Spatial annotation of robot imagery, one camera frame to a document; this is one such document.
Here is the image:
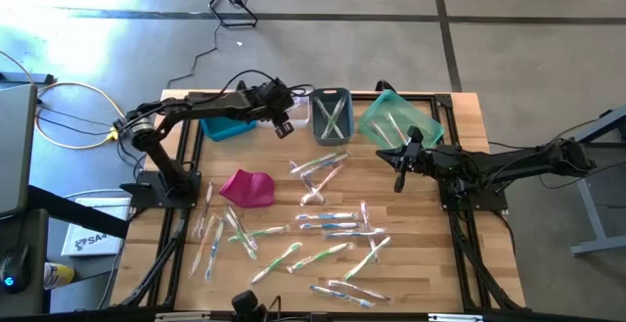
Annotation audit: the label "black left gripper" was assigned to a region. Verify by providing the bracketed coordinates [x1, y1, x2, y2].
[244, 85, 300, 140]

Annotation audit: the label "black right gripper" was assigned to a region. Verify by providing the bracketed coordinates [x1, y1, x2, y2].
[376, 125, 447, 195]

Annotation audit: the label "green toothbrushes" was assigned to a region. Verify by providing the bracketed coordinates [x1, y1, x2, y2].
[312, 95, 346, 141]

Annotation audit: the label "green toothbrush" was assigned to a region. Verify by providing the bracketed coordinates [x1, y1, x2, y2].
[325, 95, 348, 140]
[286, 241, 356, 275]
[227, 224, 291, 244]
[249, 241, 304, 285]
[289, 151, 345, 176]
[341, 234, 392, 282]
[224, 209, 259, 261]

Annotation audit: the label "purple toothbrush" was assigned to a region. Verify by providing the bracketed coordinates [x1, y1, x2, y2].
[289, 160, 327, 204]
[360, 200, 380, 263]
[326, 278, 394, 302]

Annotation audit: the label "clear white plastic bin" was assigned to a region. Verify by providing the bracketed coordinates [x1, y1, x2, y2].
[255, 94, 312, 130]

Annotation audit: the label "teal translucent plastic bin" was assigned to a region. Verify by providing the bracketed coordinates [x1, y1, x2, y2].
[358, 88, 446, 153]

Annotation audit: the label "bright blue plastic bin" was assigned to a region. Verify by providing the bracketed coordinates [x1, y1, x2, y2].
[199, 115, 259, 143]

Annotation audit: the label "dark grey plastic bin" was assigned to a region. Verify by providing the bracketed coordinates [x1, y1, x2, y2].
[310, 86, 356, 147]

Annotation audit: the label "blue wrapped toothbrush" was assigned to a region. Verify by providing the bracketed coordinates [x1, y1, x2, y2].
[301, 153, 352, 176]
[308, 284, 377, 309]
[203, 217, 226, 283]
[294, 210, 360, 222]
[323, 227, 388, 240]
[297, 220, 362, 231]

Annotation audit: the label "magenta plastic bin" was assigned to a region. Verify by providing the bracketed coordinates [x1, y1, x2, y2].
[218, 167, 276, 209]

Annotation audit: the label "black yellow plug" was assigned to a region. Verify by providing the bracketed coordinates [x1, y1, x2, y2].
[108, 117, 134, 143]

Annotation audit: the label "black desk beam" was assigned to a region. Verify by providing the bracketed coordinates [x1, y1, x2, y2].
[26, 184, 132, 241]

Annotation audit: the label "white printed box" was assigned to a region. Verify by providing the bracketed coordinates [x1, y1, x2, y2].
[61, 196, 133, 258]

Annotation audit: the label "grey laptop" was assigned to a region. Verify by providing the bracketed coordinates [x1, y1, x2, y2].
[0, 83, 39, 218]

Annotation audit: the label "black desk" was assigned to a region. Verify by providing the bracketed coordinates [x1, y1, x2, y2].
[0, 207, 51, 317]

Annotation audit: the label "yellow white can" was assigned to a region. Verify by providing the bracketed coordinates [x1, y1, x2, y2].
[42, 261, 76, 291]

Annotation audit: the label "black computer mouse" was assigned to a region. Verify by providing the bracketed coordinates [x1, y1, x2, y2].
[0, 245, 31, 295]

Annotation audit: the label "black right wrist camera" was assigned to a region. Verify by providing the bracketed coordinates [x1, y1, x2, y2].
[401, 140, 425, 174]

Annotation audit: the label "silver angle bracket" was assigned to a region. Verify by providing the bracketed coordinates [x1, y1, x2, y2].
[427, 312, 484, 322]
[154, 311, 212, 322]

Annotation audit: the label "grey metal desk frame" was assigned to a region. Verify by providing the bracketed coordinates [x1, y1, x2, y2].
[569, 105, 626, 258]

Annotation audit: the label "black leader arm handle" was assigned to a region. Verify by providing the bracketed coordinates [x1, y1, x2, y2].
[230, 290, 269, 322]

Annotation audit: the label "yellow extension cable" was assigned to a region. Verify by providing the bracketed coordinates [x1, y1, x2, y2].
[34, 80, 134, 151]

